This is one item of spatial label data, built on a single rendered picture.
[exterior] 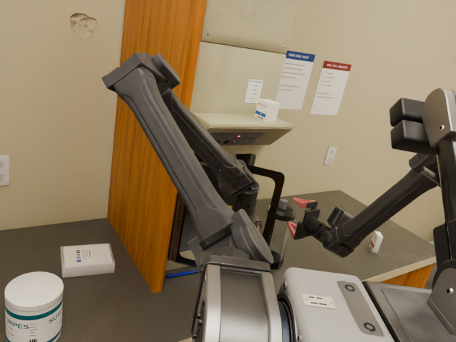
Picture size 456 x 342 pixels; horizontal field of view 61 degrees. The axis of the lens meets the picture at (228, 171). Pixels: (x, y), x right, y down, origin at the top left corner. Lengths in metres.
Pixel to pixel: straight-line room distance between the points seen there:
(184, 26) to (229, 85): 0.25
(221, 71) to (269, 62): 0.18
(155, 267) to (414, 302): 0.89
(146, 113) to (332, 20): 1.52
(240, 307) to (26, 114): 1.18
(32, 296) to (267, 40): 0.95
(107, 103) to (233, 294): 1.17
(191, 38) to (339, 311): 0.76
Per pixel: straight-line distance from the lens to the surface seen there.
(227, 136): 1.16
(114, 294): 1.31
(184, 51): 1.04
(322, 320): 0.43
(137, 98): 0.68
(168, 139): 0.64
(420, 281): 2.22
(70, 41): 1.46
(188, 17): 1.04
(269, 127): 1.20
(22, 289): 1.11
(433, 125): 0.58
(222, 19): 1.16
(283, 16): 1.29
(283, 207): 1.45
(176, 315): 1.26
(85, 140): 1.56
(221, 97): 1.21
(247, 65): 1.23
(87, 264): 1.36
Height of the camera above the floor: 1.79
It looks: 21 degrees down
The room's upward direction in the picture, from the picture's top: 11 degrees clockwise
